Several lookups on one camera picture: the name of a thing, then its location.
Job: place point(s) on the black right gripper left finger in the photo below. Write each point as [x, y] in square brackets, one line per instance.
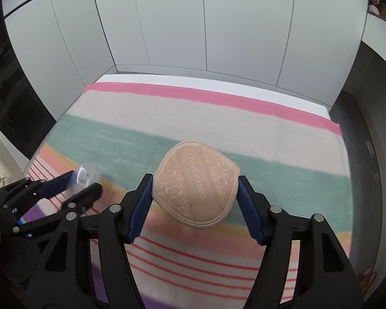
[63, 277]

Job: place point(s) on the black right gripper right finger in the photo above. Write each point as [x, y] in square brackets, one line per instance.
[325, 277]

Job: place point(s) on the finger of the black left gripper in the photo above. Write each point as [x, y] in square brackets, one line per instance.
[26, 191]
[83, 200]

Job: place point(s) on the beige powder puff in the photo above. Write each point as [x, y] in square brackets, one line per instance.
[196, 184]

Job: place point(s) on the cream padded armchair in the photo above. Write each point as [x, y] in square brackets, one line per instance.
[0, 164]

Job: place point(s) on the striped colourful blanket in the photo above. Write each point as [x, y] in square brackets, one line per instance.
[195, 250]

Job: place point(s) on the black tall cabinet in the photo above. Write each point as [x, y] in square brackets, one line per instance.
[24, 119]

